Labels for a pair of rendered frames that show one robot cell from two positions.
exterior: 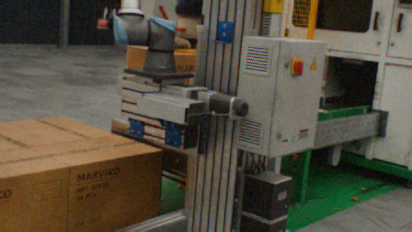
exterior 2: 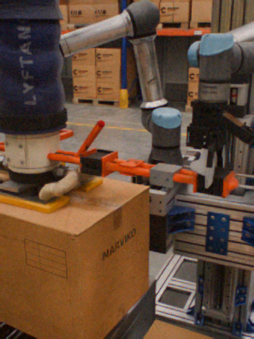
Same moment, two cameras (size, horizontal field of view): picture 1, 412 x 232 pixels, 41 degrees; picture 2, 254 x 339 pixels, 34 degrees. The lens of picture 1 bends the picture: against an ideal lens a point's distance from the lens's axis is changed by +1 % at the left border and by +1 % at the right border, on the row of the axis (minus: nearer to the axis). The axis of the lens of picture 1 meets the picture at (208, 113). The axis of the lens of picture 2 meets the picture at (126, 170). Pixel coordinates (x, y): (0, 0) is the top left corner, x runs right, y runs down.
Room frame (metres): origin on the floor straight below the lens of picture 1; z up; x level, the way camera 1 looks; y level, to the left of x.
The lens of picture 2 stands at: (3.37, 1.45, 1.57)
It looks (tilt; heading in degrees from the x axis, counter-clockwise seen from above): 19 degrees down; 255
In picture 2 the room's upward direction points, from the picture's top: straight up
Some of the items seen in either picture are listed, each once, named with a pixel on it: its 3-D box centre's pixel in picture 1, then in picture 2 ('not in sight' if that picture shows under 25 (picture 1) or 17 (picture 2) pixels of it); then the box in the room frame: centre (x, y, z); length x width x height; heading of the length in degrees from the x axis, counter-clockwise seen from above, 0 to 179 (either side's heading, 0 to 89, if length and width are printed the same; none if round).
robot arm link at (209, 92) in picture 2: not in sight; (213, 91); (2.92, 0.54, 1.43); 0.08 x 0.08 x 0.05
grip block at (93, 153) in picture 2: not in sight; (99, 162); (3.16, 0.31, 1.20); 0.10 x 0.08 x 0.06; 46
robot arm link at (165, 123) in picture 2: not in sight; (165, 125); (2.81, -0.09, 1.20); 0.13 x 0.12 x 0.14; 88
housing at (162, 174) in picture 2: not in sight; (165, 175); (3.00, 0.46, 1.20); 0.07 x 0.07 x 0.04; 46
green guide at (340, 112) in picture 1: (324, 118); not in sight; (4.10, -0.88, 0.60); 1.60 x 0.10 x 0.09; 138
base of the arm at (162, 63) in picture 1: (160, 60); not in sight; (2.42, 0.23, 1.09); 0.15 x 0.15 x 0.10
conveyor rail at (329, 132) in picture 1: (303, 137); not in sight; (3.79, -0.69, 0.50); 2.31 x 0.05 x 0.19; 138
